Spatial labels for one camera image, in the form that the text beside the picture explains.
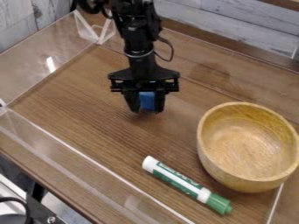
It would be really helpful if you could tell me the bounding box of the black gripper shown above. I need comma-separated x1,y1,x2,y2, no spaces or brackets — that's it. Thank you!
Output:
107,52,182,114

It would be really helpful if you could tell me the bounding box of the blue foam block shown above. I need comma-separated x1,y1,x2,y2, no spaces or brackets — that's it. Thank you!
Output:
139,92,155,110

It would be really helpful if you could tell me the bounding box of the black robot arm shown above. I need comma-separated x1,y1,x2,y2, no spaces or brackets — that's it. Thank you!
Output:
75,0,181,113

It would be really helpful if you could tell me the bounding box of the brown wooden bowl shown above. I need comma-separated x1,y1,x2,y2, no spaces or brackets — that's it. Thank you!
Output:
197,101,299,193

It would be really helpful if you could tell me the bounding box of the green white marker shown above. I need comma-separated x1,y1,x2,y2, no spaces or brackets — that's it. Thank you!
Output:
142,156,233,215

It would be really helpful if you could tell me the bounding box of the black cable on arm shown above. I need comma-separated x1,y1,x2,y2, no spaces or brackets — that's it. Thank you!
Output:
154,36,175,63

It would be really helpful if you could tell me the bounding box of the clear acrylic tray wall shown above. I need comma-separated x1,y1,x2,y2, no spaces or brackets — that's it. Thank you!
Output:
0,14,299,224

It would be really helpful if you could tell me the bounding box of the black equipment with cable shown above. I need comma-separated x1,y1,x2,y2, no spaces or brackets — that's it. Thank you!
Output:
0,195,69,224

